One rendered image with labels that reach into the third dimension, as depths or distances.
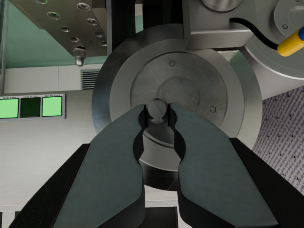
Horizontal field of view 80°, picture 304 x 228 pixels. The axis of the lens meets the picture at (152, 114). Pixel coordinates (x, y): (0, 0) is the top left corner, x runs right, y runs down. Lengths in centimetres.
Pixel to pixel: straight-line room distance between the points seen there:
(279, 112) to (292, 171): 9
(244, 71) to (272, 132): 20
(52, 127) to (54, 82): 284
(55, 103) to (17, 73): 323
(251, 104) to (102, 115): 13
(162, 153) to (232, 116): 7
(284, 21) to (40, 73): 347
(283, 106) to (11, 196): 64
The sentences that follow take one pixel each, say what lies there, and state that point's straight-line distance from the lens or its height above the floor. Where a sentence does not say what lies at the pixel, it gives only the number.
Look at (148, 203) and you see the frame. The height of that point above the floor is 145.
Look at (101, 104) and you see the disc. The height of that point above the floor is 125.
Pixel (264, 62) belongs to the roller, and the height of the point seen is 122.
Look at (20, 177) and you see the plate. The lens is 62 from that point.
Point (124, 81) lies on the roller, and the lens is 16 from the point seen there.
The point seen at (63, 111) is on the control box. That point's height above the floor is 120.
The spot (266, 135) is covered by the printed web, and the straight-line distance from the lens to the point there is 39.
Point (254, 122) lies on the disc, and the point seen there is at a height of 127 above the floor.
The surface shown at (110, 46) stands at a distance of 19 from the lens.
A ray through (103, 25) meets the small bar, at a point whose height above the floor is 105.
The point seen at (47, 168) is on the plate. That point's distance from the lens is 57.
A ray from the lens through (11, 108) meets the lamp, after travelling 63.
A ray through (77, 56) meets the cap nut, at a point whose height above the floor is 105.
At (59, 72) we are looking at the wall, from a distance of 340.
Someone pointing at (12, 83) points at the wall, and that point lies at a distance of 378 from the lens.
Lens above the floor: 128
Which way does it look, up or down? 7 degrees down
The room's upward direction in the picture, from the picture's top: 178 degrees clockwise
